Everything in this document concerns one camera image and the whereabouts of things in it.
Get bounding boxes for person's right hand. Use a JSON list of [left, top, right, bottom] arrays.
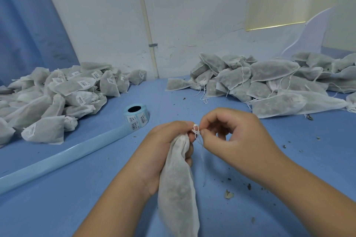
[[198, 107, 291, 187]]

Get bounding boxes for person's left hand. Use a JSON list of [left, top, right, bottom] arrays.
[[124, 121, 198, 200]]

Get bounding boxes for white herb bag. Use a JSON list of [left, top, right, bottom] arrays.
[[157, 124, 202, 237]]

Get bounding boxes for blue label roll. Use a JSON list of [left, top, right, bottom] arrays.
[[0, 104, 150, 196]]

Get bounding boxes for pile of unlabelled herb bags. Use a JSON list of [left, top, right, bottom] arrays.
[[165, 52, 356, 119]]

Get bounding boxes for pile of labelled herb bags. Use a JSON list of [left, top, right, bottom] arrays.
[[0, 61, 148, 148]]

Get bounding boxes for white curved board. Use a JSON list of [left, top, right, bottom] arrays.
[[281, 7, 333, 58]]

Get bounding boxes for large beige panel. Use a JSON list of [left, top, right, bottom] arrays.
[[323, 0, 356, 53]]

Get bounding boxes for blue curtain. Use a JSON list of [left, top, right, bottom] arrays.
[[0, 0, 80, 87]]

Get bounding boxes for white wall pipe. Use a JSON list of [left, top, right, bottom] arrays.
[[135, 0, 160, 79]]

